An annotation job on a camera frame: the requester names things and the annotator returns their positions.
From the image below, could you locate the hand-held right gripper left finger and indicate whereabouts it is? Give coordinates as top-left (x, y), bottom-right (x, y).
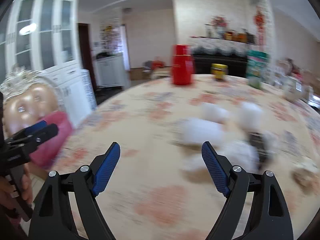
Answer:
top-left (29, 142), bottom-right (121, 240)

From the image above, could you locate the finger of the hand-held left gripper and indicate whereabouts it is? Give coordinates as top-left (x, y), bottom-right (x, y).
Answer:
top-left (6, 124), bottom-right (59, 153)
top-left (11, 120), bottom-right (48, 141)

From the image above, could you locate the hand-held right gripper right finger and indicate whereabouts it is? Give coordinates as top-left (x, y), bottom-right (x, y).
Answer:
top-left (201, 141), bottom-right (293, 240)

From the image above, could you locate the pink plastic trash bag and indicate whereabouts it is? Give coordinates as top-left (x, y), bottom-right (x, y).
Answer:
top-left (29, 111), bottom-right (73, 169)

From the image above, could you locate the person's left hand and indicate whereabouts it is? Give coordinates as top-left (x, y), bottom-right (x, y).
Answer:
top-left (0, 171), bottom-right (33, 212)

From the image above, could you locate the white carved tufted chair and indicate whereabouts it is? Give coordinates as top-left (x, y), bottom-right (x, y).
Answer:
top-left (0, 70), bottom-right (66, 140)

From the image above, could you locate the white foam block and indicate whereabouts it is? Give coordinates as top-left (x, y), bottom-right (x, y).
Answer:
top-left (180, 119), bottom-right (224, 147)

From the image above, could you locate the small dark object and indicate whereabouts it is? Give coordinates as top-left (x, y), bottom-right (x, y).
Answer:
top-left (247, 132), bottom-right (268, 163)

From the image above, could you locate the white patterned panel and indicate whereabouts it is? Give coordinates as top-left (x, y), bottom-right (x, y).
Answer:
top-left (80, 69), bottom-right (98, 110)

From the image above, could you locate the floral tablecloth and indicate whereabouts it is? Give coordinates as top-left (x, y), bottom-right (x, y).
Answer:
top-left (47, 74), bottom-right (320, 240)

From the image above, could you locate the dark wooden door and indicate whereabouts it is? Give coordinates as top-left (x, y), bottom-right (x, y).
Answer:
top-left (78, 23), bottom-right (98, 88)

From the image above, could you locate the small white cabinet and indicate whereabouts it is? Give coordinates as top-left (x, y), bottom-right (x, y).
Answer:
top-left (95, 54), bottom-right (125, 88)

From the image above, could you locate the tall white display cabinet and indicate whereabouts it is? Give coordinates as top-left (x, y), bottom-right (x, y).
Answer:
top-left (5, 0), bottom-right (98, 128)

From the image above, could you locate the yellow lid jar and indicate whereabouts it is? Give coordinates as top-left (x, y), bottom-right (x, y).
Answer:
top-left (211, 64), bottom-right (228, 82)

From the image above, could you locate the cardboard box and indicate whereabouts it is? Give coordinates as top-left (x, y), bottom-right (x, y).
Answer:
top-left (130, 66), bottom-right (150, 80)

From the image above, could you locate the red thermos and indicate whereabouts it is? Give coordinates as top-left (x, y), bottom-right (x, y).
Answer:
top-left (171, 44), bottom-right (195, 86)

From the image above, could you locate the black piano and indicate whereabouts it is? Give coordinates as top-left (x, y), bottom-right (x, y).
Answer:
top-left (192, 52), bottom-right (248, 78)

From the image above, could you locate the green snack bag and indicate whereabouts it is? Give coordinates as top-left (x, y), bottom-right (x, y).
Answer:
top-left (246, 50), bottom-right (270, 89)

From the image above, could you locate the white lattice screen with mirror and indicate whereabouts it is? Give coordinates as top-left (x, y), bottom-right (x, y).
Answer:
top-left (100, 17), bottom-right (121, 53)

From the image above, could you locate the floral lace piano cover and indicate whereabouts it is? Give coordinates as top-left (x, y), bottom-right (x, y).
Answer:
top-left (190, 36), bottom-right (258, 55)

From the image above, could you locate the vase of pink flowers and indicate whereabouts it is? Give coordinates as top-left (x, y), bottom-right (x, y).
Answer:
top-left (211, 16), bottom-right (228, 39)

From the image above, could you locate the red knot ornament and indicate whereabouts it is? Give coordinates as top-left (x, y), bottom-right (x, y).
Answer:
top-left (254, 10), bottom-right (265, 48)

